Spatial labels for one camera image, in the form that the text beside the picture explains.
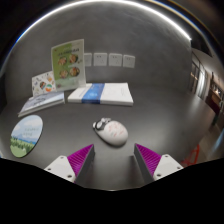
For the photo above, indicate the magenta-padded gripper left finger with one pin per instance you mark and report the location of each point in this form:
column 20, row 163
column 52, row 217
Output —
column 63, row 166

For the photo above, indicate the white wall socket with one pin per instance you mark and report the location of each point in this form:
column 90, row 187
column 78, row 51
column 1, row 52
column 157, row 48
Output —
column 100, row 59
column 115, row 59
column 129, row 61

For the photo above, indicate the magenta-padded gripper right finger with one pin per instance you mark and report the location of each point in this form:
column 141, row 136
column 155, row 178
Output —
column 163, row 165

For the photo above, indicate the green food-print standing poster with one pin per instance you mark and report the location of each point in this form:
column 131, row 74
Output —
column 68, row 65

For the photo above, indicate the round landscape-print mouse pad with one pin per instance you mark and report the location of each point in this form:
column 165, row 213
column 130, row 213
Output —
column 26, row 135

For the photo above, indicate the white panda-print computer mouse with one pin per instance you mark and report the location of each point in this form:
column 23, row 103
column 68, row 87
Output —
column 113, row 132

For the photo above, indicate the glass partition window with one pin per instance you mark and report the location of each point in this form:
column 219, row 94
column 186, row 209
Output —
column 197, row 76

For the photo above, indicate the white book with blue band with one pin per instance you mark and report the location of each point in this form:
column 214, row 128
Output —
column 101, row 93

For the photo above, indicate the red metal stand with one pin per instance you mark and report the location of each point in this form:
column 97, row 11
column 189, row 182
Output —
column 192, row 156

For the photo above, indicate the grey-blue flat book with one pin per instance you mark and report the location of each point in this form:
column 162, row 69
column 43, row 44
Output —
column 41, row 102

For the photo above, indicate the small white colourful-print card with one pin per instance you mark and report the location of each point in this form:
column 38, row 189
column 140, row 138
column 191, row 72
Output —
column 43, row 83

